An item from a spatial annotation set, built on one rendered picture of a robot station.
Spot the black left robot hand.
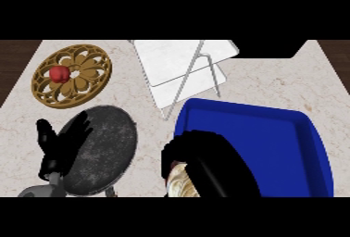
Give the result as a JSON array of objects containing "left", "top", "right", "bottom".
[{"left": 35, "top": 110, "right": 96, "bottom": 183}]

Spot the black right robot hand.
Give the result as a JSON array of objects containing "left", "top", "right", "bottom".
[{"left": 159, "top": 129, "right": 264, "bottom": 198}]

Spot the cream frosted cupcake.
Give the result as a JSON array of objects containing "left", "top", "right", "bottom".
[{"left": 164, "top": 161, "right": 202, "bottom": 198}]

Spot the blue tray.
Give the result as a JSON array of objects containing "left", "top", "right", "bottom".
[{"left": 172, "top": 97, "right": 335, "bottom": 198}]

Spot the dark grey round pan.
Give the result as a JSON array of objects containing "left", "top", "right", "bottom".
[{"left": 57, "top": 105, "right": 138, "bottom": 198}]

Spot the red apple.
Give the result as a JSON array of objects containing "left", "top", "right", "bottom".
[{"left": 47, "top": 65, "right": 72, "bottom": 84}]

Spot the gold ornate round trivet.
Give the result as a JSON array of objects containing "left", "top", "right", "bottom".
[{"left": 29, "top": 44, "right": 113, "bottom": 110}]

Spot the black appliance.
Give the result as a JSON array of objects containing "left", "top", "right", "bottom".
[{"left": 230, "top": 39, "right": 308, "bottom": 59}]

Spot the white tiered wire shelf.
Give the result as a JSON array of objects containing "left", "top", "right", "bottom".
[{"left": 127, "top": 39, "right": 240, "bottom": 122}]

